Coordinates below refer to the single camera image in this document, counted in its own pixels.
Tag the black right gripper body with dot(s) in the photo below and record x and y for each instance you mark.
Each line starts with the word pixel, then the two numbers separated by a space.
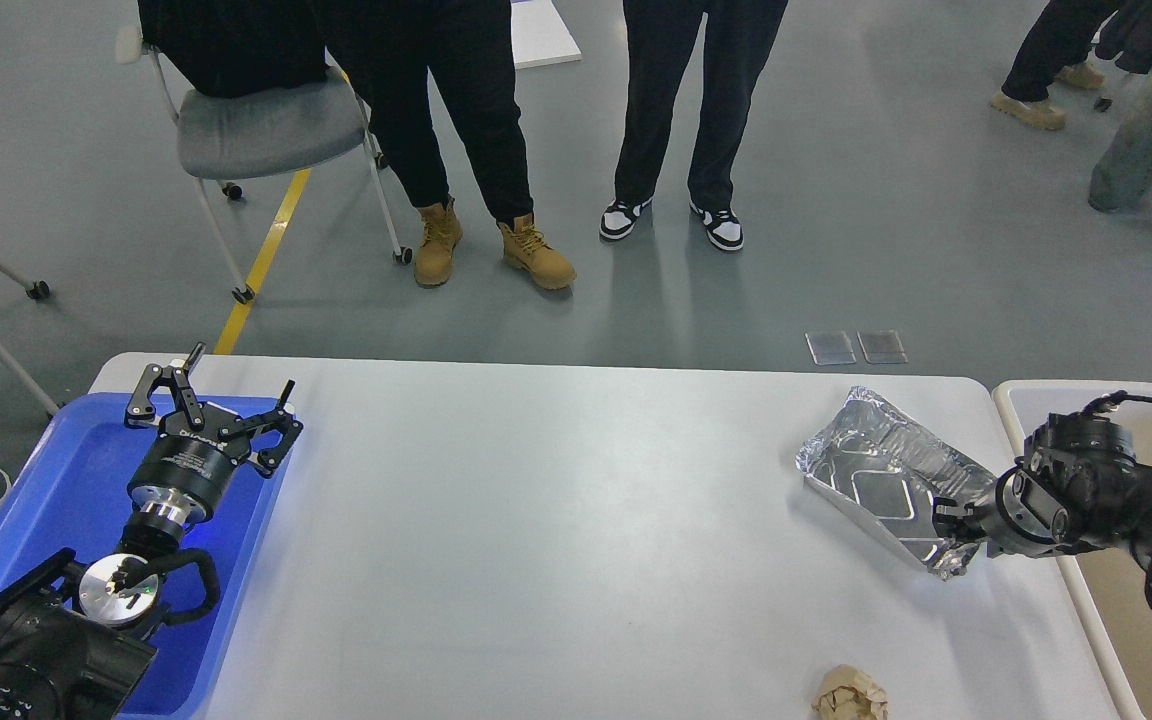
pixel 1015 517

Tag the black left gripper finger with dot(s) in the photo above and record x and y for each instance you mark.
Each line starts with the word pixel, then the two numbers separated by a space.
pixel 237 436
pixel 140 410

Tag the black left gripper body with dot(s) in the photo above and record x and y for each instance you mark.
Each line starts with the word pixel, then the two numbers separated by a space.
pixel 184 476

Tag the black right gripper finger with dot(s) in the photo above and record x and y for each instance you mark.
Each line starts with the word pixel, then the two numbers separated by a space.
pixel 957 522

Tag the aluminium foil tray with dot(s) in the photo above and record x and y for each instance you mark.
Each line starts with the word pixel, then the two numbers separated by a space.
pixel 884 471

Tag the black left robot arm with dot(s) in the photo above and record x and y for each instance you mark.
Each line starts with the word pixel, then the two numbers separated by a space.
pixel 125 545

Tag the blue plastic tray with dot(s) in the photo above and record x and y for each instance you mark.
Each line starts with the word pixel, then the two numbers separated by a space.
pixel 71 493

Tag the crumpled brown paper ball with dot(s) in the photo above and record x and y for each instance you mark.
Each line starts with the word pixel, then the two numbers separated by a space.
pixel 846 692

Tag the beige plastic bin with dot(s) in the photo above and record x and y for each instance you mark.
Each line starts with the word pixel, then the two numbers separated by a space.
pixel 1107 586

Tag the grey office chair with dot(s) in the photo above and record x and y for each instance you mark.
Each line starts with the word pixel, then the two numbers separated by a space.
pixel 269 133

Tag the black jacket on chair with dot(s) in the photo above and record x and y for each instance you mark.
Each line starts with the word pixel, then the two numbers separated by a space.
pixel 237 48

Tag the person in tan boots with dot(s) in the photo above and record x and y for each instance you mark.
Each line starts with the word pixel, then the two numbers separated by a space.
pixel 400 49

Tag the white board on floor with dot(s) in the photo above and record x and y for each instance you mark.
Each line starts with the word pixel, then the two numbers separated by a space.
pixel 539 35

